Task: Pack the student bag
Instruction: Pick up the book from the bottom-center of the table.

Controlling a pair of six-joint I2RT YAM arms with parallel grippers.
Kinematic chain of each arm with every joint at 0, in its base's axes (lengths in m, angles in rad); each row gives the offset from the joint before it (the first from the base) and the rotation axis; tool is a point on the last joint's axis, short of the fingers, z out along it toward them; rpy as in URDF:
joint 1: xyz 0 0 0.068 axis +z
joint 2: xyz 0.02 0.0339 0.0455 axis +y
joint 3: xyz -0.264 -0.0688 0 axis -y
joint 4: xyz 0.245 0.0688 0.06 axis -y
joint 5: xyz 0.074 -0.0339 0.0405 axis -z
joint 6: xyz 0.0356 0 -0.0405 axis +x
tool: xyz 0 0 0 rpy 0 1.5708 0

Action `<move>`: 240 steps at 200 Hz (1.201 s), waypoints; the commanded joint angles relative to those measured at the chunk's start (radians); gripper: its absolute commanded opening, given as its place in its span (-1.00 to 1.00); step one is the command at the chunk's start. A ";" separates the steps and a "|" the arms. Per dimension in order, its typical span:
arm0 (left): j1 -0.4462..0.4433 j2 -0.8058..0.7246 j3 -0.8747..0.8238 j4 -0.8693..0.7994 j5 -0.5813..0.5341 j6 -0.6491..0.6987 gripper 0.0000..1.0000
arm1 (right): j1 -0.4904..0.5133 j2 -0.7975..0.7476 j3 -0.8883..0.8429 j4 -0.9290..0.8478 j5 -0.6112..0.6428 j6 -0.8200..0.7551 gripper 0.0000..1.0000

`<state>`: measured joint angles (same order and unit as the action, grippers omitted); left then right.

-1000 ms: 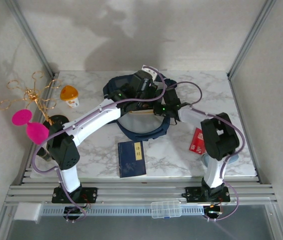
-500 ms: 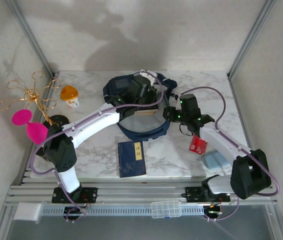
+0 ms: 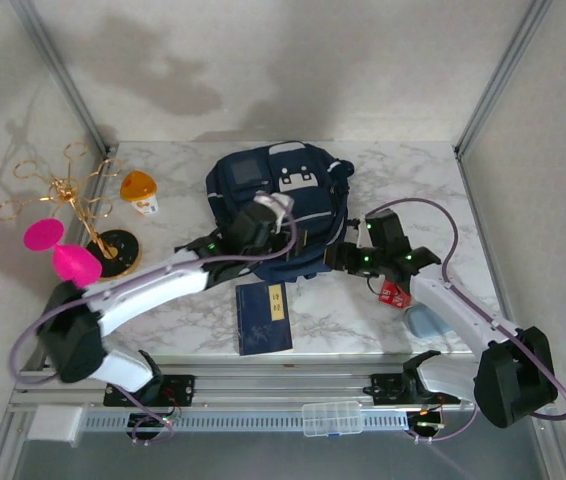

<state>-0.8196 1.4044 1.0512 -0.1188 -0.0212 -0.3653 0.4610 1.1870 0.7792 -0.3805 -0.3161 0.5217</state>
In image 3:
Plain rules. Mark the clear plastic organizer box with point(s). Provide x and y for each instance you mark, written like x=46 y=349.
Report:
x=333 y=419

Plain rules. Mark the blue thread-bound book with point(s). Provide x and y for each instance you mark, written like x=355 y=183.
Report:
x=263 y=330

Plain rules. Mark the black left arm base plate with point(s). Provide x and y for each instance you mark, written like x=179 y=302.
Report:
x=183 y=390

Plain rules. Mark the red printed box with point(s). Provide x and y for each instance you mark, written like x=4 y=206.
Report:
x=393 y=297

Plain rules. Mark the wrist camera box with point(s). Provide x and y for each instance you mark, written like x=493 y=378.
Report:
x=388 y=227
x=275 y=202

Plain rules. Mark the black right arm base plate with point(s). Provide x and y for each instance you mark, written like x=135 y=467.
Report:
x=383 y=390

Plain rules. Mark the blue grey pouch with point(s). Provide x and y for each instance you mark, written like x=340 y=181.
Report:
x=423 y=322

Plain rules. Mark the pink goblet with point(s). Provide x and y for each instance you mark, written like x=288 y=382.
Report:
x=78 y=267

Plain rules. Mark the aluminium corner post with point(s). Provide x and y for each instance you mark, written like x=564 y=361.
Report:
x=502 y=75
x=66 y=75

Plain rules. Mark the aluminium rail frame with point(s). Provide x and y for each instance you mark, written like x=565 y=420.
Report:
x=288 y=382

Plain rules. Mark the orange lid yogurt cup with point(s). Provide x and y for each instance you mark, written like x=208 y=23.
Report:
x=138 y=185

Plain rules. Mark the white foam block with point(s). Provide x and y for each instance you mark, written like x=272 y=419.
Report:
x=55 y=424

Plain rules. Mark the small circuit board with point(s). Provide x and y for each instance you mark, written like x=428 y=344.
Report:
x=428 y=421
x=150 y=421

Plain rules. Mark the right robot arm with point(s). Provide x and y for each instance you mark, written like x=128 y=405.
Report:
x=463 y=310

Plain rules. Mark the navy blue backpack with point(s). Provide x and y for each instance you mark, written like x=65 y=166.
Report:
x=313 y=200

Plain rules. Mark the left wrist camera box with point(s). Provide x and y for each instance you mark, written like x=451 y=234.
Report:
x=275 y=202

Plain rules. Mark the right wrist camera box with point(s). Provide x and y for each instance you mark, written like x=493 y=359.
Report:
x=388 y=227

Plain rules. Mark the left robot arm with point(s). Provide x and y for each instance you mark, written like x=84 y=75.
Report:
x=153 y=290

